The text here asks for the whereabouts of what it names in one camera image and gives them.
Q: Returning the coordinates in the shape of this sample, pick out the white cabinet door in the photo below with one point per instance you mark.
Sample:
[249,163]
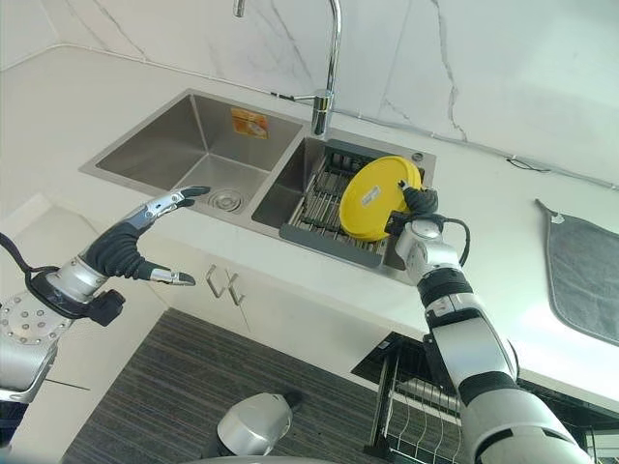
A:
[309,319]
[205,282]

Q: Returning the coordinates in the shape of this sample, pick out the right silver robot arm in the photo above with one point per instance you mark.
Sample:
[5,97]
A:
[476,357]

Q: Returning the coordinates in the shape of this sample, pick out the silver robot leg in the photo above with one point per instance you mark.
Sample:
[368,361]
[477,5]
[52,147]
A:
[258,425]

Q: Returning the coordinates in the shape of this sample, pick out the yellow round plate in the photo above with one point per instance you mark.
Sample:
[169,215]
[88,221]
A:
[374,198]

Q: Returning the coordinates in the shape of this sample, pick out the grey sink drying rack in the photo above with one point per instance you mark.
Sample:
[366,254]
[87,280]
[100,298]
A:
[333,203]

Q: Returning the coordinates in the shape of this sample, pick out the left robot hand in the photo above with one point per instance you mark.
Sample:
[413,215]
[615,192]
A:
[116,249]

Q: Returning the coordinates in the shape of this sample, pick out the round sink soap hole cap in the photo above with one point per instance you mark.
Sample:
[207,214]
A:
[417,156]

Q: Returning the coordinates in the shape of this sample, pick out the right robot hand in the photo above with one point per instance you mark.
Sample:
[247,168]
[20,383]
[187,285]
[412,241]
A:
[421,199]

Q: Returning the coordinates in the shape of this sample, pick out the stainless steel double sink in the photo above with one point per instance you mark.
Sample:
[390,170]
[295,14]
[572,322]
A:
[203,159]

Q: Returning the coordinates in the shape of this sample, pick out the chrome kitchen faucet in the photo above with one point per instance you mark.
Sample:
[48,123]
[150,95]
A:
[325,67]

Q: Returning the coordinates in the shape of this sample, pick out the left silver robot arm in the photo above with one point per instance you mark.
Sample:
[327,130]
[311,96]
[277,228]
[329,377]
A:
[36,314]

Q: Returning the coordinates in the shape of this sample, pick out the orange sticker label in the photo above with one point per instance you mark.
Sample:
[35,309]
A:
[249,123]

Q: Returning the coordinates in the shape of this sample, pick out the grey hanging dish cloth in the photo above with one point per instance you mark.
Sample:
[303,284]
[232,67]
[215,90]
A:
[582,275]

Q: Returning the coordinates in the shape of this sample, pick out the round sink drain strainer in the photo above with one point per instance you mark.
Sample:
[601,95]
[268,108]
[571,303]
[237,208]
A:
[224,199]

